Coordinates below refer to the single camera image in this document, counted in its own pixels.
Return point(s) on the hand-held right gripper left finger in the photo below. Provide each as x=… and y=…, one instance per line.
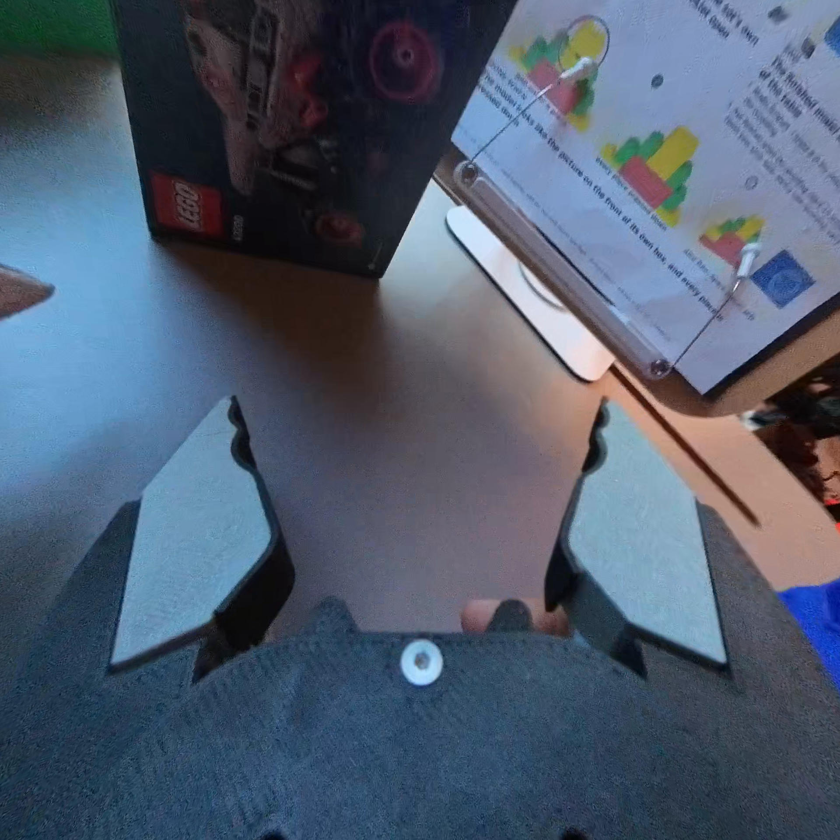
x=190, y=538

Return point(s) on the green board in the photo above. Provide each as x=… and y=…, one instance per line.
x=52, y=26

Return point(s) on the black lego box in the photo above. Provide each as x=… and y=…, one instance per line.
x=295, y=197

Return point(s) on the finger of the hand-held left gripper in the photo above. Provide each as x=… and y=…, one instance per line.
x=19, y=292

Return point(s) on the printed instruction sheet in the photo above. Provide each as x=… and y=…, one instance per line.
x=689, y=98

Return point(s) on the dark clutter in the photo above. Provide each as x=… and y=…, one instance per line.
x=804, y=446

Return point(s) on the blue cloth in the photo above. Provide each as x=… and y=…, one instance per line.
x=817, y=623

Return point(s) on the white stand base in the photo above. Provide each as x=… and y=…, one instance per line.
x=505, y=289

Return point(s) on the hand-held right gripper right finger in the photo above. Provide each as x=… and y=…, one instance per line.
x=646, y=551

